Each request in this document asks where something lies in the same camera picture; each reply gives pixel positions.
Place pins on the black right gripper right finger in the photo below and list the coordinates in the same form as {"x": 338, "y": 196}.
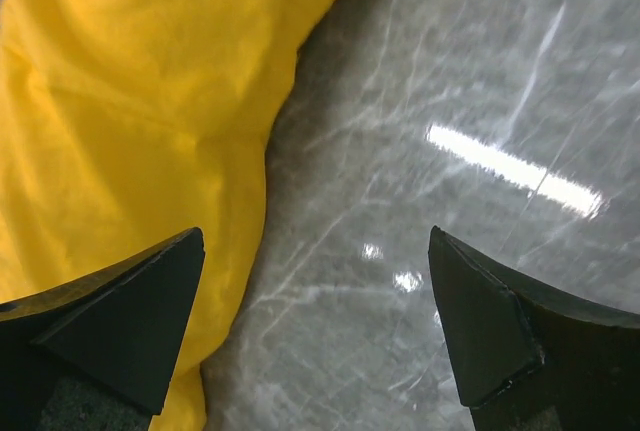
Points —
{"x": 528, "y": 356}

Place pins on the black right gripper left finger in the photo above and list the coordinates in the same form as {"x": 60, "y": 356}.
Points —
{"x": 99, "y": 352}

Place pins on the yellow cartoon pillowcase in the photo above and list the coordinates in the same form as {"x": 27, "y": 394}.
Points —
{"x": 124, "y": 122}

